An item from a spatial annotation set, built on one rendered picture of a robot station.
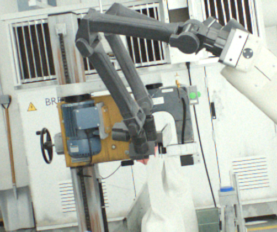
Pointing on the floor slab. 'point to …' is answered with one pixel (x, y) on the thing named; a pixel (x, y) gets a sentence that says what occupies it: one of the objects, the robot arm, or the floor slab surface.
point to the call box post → (230, 218)
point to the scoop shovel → (15, 195)
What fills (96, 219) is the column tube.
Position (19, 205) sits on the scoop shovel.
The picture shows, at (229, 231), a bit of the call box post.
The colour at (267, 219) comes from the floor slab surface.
